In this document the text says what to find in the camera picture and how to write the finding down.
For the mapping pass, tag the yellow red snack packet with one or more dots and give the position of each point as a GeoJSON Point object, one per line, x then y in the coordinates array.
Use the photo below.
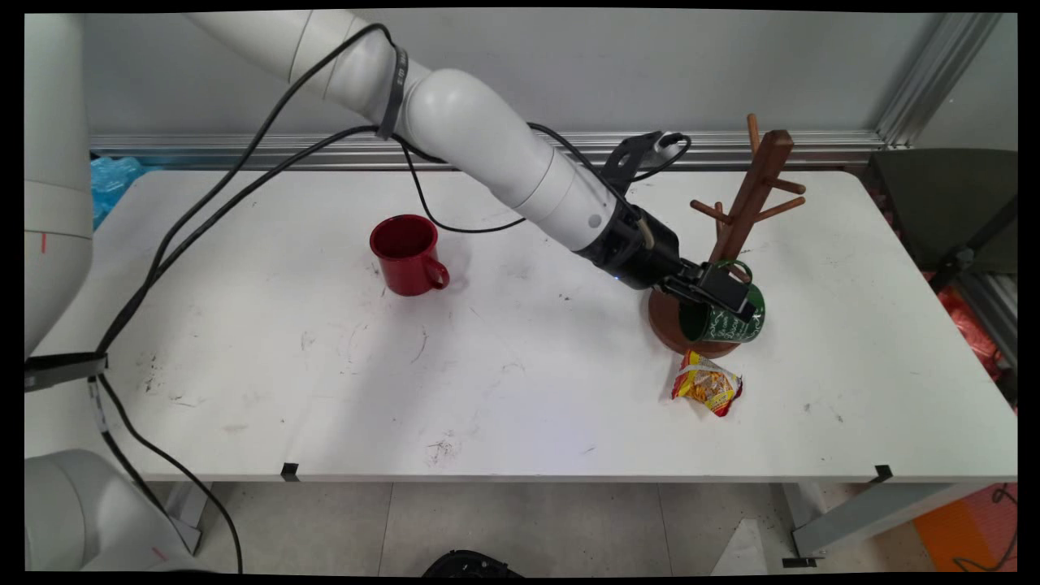
{"type": "Point", "coordinates": [707, 386]}

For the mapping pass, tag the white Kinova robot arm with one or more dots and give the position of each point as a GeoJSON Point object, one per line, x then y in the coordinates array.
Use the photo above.
{"type": "Point", "coordinates": [479, 134]}

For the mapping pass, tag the red enamel mug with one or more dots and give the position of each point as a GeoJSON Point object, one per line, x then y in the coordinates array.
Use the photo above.
{"type": "Point", "coordinates": [406, 264]}

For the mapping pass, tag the slanted aluminium frame post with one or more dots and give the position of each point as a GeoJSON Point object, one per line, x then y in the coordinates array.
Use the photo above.
{"type": "Point", "coordinates": [934, 77]}

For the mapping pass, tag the dark grey chair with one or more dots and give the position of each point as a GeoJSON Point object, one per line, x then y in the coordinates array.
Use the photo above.
{"type": "Point", "coordinates": [942, 203]}

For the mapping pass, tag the red plastic bag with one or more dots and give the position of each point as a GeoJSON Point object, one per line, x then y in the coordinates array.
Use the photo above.
{"type": "Point", "coordinates": [971, 329]}

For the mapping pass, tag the orange floor mat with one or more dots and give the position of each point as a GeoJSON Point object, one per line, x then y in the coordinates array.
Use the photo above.
{"type": "Point", "coordinates": [967, 528]}

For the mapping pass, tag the green enamel mug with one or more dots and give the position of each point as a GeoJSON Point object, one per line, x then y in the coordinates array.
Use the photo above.
{"type": "Point", "coordinates": [735, 329]}

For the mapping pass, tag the brown wooden mug tree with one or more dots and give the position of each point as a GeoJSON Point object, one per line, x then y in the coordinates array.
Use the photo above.
{"type": "Point", "coordinates": [751, 203]}

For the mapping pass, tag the short aluminium side rail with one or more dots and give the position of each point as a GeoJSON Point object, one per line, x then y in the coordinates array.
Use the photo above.
{"type": "Point", "coordinates": [991, 313]}

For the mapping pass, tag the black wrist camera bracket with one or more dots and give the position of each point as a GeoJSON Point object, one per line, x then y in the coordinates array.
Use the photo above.
{"type": "Point", "coordinates": [626, 158]}

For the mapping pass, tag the black tape mark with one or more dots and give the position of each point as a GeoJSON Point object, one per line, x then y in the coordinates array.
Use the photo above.
{"type": "Point", "coordinates": [883, 474]}
{"type": "Point", "coordinates": [290, 471]}

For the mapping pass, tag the blue plastic bag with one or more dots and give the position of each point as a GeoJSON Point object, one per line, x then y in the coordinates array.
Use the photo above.
{"type": "Point", "coordinates": [114, 183]}

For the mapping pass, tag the grey table leg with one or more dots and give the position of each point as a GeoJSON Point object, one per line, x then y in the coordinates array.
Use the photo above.
{"type": "Point", "coordinates": [187, 512]}
{"type": "Point", "coordinates": [869, 512]}

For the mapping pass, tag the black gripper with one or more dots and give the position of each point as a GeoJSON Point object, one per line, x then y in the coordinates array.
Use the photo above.
{"type": "Point", "coordinates": [638, 248]}

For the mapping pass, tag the long aluminium frame rail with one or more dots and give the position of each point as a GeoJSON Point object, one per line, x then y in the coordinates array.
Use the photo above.
{"type": "Point", "coordinates": [772, 151]}

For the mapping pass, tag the black round floor object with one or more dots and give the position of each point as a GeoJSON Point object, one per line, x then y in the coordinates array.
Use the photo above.
{"type": "Point", "coordinates": [471, 565]}

